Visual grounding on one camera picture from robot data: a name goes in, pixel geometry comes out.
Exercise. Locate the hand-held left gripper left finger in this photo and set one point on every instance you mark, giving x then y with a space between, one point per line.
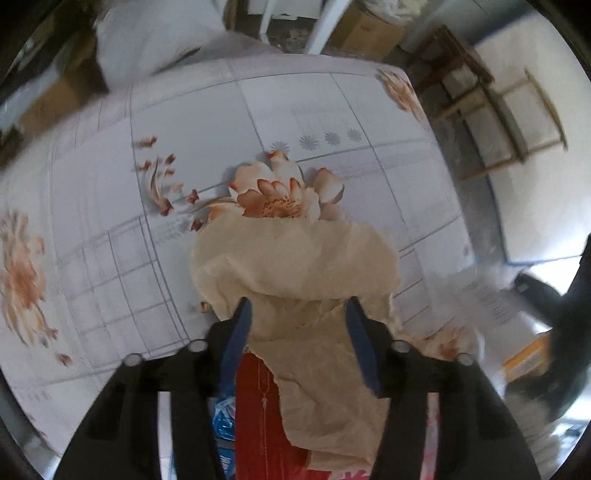
235 341

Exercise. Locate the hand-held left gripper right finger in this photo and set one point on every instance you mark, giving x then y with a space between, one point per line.
360 341

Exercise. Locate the red paper packet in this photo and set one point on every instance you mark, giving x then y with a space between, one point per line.
258 415

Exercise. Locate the beige paper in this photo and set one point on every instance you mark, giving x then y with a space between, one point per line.
295 267

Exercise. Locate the crumpled blue plastic wrapper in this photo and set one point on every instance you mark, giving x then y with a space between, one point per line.
225 422

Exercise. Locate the light wooden chair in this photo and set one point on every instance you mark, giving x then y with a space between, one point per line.
512 120

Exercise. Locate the floral tablecloth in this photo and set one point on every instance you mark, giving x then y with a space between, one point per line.
323 101

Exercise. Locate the dark wooden table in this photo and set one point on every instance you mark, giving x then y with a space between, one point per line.
455 55

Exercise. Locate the large cardboard box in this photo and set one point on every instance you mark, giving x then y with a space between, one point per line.
369 34

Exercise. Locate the white foam sheet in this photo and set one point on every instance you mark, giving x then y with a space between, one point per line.
152 37

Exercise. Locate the white furniture frame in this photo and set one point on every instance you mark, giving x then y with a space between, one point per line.
323 27

